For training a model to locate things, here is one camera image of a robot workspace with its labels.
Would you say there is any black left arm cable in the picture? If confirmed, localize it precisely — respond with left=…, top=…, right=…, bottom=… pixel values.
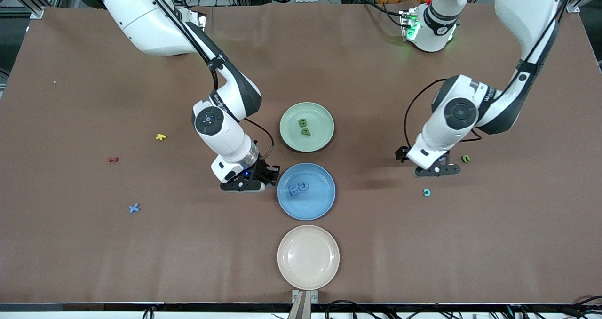
left=404, top=0, right=574, bottom=149

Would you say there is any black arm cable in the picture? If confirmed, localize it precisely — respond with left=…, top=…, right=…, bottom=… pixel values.
left=404, top=0, right=574, bottom=149
left=141, top=0, right=275, bottom=167

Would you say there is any table edge rail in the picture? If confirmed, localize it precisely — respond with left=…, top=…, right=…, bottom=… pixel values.
left=0, top=302, right=602, bottom=319

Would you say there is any beige plate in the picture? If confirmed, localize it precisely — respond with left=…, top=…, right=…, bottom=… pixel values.
left=277, top=225, right=340, bottom=291

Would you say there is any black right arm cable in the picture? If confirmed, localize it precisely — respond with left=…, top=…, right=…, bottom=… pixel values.
left=141, top=0, right=275, bottom=167

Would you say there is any light green plate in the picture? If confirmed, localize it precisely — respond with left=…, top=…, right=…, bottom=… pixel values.
left=280, top=102, right=335, bottom=152

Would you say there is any blue plate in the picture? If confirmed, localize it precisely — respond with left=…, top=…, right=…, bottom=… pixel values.
left=277, top=163, right=336, bottom=221

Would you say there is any brown table cover sheet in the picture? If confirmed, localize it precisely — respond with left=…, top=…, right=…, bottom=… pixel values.
left=0, top=3, right=602, bottom=305

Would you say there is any black base cable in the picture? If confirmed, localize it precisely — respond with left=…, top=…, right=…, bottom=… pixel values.
left=364, top=0, right=406, bottom=28

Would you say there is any black cable arc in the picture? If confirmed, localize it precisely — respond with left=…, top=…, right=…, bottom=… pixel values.
left=325, top=300, right=378, bottom=319

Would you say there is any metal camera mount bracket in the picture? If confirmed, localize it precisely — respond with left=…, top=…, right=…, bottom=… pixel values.
left=288, top=290, right=319, bottom=319

